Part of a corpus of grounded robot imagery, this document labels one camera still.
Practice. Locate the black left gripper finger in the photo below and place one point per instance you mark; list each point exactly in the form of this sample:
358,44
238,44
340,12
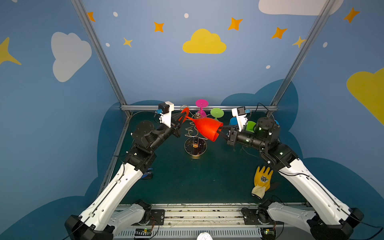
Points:
177,116
181,120

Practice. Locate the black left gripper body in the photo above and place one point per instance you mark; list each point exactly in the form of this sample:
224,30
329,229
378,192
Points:
175,129

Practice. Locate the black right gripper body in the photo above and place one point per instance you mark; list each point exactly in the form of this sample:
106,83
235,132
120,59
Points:
232,137

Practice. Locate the red wine glass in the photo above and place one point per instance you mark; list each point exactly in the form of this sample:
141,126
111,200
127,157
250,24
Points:
209,128

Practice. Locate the green wine glass front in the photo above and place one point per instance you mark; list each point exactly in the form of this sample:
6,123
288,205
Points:
250,126

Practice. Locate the green wine glass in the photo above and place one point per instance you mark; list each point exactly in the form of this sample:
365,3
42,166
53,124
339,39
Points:
250,126
217,113

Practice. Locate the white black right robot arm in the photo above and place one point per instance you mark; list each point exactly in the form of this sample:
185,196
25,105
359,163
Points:
330,218

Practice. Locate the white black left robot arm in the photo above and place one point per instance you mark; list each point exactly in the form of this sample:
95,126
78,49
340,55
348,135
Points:
98,221

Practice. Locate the green wine glass back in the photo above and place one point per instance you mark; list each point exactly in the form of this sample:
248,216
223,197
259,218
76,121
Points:
217,113

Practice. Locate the magenta wine glass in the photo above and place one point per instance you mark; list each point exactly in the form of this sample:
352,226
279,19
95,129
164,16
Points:
201,104

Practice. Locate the yellow work glove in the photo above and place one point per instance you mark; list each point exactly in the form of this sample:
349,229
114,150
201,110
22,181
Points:
262,182

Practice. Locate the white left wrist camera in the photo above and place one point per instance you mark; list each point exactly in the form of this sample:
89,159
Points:
165,110

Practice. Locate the gold wire wine glass rack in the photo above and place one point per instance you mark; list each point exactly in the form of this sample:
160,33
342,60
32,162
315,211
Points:
195,145

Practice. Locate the aluminium back frame rail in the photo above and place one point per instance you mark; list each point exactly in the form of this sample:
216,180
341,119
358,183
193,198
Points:
259,108

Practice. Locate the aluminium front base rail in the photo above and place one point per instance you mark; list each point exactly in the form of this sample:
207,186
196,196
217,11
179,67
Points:
223,221

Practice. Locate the aluminium left frame post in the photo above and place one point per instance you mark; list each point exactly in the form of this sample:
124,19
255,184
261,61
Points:
88,26

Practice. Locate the aluminium frame post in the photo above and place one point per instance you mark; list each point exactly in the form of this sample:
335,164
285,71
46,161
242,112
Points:
88,26
303,51

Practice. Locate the aluminium right frame post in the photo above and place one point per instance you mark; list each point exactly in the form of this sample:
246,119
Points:
303,51

